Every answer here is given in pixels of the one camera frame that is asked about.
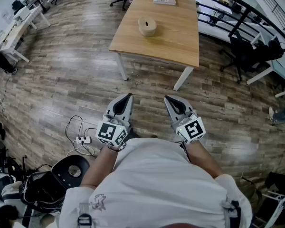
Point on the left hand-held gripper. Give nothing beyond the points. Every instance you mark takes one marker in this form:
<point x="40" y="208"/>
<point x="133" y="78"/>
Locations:
<point x="107" y="130"/>

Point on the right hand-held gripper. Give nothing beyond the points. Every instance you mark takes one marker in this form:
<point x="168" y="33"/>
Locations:
<point x="192" y="129"/>

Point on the beige woven rope basket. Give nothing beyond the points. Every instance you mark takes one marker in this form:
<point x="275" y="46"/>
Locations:
<point x="147" y="27"/>

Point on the person's right forearm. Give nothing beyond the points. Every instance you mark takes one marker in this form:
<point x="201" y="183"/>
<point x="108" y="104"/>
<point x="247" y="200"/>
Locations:
<point x="204" y="158"/>

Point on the person's left forearm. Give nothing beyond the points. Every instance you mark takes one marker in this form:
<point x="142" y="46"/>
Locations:
<point x="97" y="167"/>

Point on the white box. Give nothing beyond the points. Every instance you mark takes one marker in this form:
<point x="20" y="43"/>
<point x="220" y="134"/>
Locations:
<point x="21" y="12"/>

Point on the wooden table with white legs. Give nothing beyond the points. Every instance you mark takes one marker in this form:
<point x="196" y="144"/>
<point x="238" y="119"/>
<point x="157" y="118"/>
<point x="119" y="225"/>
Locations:
<point x="161" y="37"/>

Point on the person's white t-shirt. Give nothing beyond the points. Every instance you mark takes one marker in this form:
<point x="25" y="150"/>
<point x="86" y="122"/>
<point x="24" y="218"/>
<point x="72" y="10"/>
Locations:
<point x="156" y="186"/>

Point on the black plastic chair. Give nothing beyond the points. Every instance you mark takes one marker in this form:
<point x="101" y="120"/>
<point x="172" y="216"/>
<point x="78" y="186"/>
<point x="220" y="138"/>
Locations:
<point x="64" y="172"/>

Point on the white desk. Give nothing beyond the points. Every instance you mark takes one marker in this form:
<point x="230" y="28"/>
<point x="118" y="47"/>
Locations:
<point x="12" y="32"/>
<point x="259" y="76"/>

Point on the black metal railing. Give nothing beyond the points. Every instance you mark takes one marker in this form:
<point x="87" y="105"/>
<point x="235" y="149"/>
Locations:
<point x="238" y="22"/>

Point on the black equipment bag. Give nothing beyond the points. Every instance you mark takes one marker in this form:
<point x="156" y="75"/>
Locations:
<point x="42" y="189"/>

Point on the white book on table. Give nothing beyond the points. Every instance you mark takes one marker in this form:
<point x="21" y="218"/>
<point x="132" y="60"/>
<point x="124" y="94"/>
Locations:
<point x="164" y="0"/>

